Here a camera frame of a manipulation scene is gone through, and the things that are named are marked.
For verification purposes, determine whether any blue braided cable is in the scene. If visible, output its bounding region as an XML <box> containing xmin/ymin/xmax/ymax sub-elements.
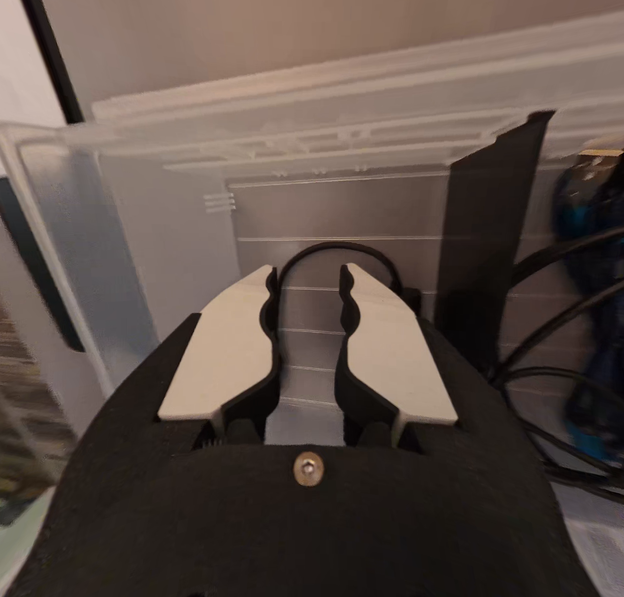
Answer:
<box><xmin>553</xmin><ymin>166</ymin><xmax>624</xmax><ymax>464</ymax></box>

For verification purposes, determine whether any clear plastic bin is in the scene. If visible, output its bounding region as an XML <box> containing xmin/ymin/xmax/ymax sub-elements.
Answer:
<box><xmin>0</xmin><ymin>10</ymin><xmax>624</xmax><ymax>510</ymax></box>

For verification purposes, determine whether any black cable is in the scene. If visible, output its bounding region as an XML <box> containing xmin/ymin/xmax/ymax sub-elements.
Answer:
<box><xmin>487</xmin><ymin>149</ymin><xmax>624</xmax><ymax>502</ymax></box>

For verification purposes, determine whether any grey USB hub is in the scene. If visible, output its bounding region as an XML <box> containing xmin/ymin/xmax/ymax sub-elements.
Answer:
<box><xmin>277</xmin><ymin>241</ymin><xmax>422</xmax><ymax>315</ymax></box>

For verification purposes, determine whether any black bin divider plate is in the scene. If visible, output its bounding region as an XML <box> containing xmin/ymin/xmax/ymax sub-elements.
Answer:
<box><xmin>433</xmin><ymin>110</ymin><xmax>557</xmax><ymax>381</ymax></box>

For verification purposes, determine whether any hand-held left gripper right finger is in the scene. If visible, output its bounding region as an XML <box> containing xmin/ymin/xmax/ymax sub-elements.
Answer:
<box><xmin>335</xmin><ymin>263</ymin><xmax>459</xmax><ymax>442</ymax></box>

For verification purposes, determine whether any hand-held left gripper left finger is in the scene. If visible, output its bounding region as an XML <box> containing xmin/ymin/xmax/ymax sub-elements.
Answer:
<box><xmin>157</xmin><ymin>265</ymin><xmax>282</xmax><ymax>439</ymax></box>

